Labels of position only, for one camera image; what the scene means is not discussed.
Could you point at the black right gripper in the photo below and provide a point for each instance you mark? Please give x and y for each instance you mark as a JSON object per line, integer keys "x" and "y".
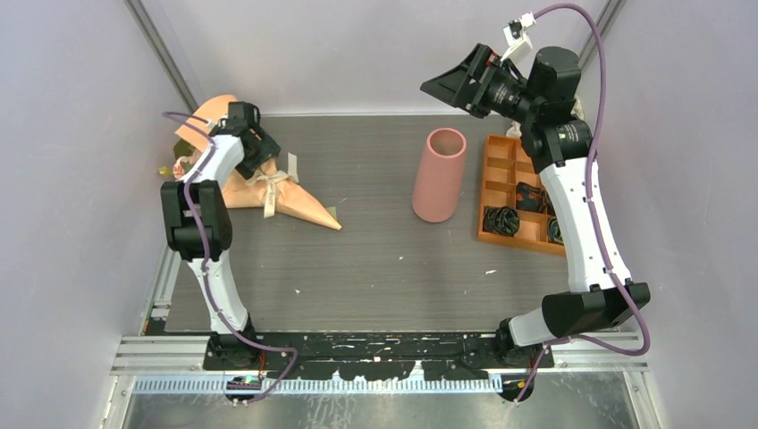
{"x": 481, "y": 65}

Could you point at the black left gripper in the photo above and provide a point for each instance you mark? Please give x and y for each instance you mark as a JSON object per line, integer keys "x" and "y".
{"x": 267, "y": 150}

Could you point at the peach paper bouquet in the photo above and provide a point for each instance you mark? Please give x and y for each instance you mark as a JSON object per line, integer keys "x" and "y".
{"x": 272, "y": 189}

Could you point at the pink cylindrical vase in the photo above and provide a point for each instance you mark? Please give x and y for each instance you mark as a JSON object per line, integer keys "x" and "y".
{"x": 440, "y": 172}

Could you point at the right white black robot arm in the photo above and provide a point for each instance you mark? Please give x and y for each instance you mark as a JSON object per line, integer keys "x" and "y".
{"x": 602, "y": 293}

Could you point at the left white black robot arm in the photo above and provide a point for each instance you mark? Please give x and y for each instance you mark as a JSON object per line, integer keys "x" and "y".
{"x": 199, "y": 228}

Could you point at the crumpled white patterned cloth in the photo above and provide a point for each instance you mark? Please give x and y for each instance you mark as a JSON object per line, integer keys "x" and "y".
{"x": 514, "y": 131}

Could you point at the orange compartment tray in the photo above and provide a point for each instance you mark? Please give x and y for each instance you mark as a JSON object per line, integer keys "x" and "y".
{"x": 514, "y": 210}

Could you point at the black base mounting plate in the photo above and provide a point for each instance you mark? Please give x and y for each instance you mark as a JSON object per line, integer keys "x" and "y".
{"x": 373, "y": 356}

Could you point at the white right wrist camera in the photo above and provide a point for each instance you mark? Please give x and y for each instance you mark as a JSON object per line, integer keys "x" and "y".
{"x": 518, "y": 41}

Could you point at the aluminium front rail frame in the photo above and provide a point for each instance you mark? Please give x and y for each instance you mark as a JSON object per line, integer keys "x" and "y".
{"x": 173, "y": 364}

